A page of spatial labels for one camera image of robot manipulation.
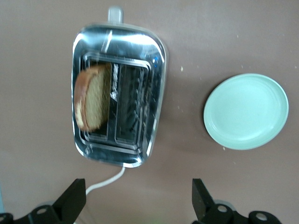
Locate white toaster power cord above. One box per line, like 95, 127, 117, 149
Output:
85, 166, 126, 196

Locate beige chrome toaster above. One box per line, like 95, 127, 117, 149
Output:
71, 6, 169, 168

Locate brown bread slice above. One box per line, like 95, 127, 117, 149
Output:
73, 63, 112, 132

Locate green round plate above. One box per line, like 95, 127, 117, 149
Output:
203, 73, 290, 151

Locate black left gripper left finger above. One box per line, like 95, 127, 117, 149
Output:
0, 178, 86, 224

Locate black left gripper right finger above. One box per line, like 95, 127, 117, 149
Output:
191, 178, 284, 224

